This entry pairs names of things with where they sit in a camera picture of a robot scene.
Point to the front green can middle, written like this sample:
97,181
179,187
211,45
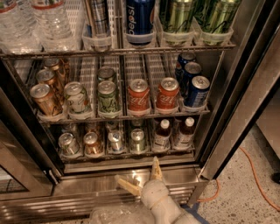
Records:
107,97

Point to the green can bottom shelf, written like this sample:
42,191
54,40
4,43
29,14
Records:
137,140

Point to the green can top left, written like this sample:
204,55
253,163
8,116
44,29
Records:
176,15

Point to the white green can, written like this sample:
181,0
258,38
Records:
76,97

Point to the green can top right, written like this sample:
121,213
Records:
216,16

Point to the left water bottle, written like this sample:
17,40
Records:
15,34

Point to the coca cola can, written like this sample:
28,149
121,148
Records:
138,95
167,93

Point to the blue pepsi can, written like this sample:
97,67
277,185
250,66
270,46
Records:
190,70
139,21
183,59
197,92

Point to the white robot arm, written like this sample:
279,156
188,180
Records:
184,217

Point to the fridge door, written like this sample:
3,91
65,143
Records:
247,78
21,175

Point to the left brown bottle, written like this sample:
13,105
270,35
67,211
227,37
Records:
161,141

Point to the front blue pepsi can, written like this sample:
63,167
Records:
197,92

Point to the water bottle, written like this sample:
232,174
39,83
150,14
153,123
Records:
15,34
54,28

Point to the right coca cola can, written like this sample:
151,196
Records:
167,93

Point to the blue pepsi can top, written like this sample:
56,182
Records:
139,21

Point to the rear green can middle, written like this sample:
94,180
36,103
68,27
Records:
106,73

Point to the right brown bottle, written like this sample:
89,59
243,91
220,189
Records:
184,136

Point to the rear blue pepsi can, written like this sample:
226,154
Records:
183,59

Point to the fridge door right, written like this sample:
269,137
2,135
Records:
247,78

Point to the silver green can bottom left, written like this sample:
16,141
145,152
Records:
68,144

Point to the brown bottle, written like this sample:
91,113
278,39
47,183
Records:
184,136
161,141

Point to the plaid tall can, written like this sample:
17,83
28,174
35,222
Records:
100,16

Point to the orange can bottom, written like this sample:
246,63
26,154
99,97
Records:
93,145

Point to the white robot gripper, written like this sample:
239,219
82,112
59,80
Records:
155,191

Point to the middle gold can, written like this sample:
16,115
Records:
50,78

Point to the middle blue pepsi can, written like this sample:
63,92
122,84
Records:
190,70

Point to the rear gold can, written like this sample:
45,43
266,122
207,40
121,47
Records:
60,66

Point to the fridge door left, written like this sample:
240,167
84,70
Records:
21,175

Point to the left coca cola can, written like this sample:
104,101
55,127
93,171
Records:
138,95

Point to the clear plastic bag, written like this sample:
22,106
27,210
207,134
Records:
132,213

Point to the front gold can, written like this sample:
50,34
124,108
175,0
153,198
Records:
46,100

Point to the silver white can bottom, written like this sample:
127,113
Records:
116,141

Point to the blue tape on floor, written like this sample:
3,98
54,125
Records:
194,211

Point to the gold can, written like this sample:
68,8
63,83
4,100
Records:
50,78
60,66
46,100

